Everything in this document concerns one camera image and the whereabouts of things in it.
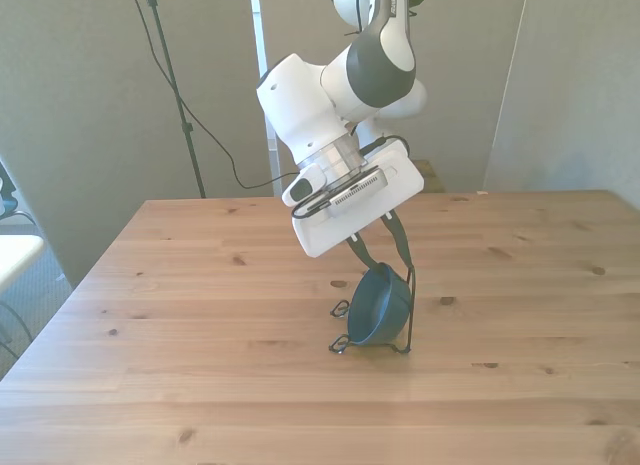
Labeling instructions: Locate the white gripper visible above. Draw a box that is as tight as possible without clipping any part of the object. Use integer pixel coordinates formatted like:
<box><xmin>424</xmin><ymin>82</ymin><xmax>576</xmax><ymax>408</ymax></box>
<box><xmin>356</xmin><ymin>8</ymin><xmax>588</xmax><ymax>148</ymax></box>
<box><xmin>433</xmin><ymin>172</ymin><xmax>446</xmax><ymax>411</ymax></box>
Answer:
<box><xmin>290</xmin><ymin>139</ymin><xmax>425</xmax><ymax>281</ymax></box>

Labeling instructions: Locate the blue bowl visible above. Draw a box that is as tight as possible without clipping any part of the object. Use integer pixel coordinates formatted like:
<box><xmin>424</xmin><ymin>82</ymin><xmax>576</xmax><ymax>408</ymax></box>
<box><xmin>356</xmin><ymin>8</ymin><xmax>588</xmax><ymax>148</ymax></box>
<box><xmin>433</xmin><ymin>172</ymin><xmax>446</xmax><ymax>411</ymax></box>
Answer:
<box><xmin>327</xmin><ymin>267</ymin><xmax>419</xmax><ymax>357</ymax></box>
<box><xmin>347</xmin><ymin>263</ymin><xmax>414</xmax><ymax>347</ymax></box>

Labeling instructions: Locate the white side table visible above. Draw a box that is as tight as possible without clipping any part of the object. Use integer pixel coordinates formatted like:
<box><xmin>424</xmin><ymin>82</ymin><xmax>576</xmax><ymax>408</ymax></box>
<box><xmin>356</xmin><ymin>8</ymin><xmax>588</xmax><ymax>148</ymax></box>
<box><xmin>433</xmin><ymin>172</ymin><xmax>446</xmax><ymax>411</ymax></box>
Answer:
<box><xmin>0</xmin><ymin>233</ymin><xmax>45</xmax><ymax>292</ymax></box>

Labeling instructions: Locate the black thin tripod pole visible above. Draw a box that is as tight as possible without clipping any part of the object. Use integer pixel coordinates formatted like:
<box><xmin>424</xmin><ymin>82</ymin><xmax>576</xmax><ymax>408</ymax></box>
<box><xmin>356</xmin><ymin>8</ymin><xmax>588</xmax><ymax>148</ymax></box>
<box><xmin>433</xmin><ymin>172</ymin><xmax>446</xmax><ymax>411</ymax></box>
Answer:
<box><xmin>142</xmin><ymin>0</ymin><xmax>208</xmax><ymax>199</ymax></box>

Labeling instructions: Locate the black tripod stand with cable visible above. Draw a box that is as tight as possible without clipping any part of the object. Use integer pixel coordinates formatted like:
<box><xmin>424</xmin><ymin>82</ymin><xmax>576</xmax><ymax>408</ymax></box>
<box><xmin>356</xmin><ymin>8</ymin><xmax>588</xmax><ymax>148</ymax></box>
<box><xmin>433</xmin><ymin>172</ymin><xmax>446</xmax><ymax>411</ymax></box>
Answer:
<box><xmin>127</xmin><ymin>0</ymin><xmax>300</xmax><ymax>190</ymax></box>

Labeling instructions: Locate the blue bowl in wire stand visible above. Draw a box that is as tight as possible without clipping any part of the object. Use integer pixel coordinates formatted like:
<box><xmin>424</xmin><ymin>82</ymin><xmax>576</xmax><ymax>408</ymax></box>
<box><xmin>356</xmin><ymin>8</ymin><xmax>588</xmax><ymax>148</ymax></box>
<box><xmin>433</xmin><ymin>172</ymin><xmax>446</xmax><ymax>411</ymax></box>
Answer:
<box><xmin>327</xmin><ymin>267</ymin><xmax>419</xmax><ymax>357</ymax></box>

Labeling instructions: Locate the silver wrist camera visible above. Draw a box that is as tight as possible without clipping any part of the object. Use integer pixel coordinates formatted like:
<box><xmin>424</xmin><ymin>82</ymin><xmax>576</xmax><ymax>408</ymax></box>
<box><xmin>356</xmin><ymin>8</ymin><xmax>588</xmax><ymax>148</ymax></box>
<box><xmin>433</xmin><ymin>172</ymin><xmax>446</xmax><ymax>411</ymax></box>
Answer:
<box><xmin>299</xmin><ymin>167</ymin><xmax>391</xmax><ymax>220</ymax></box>

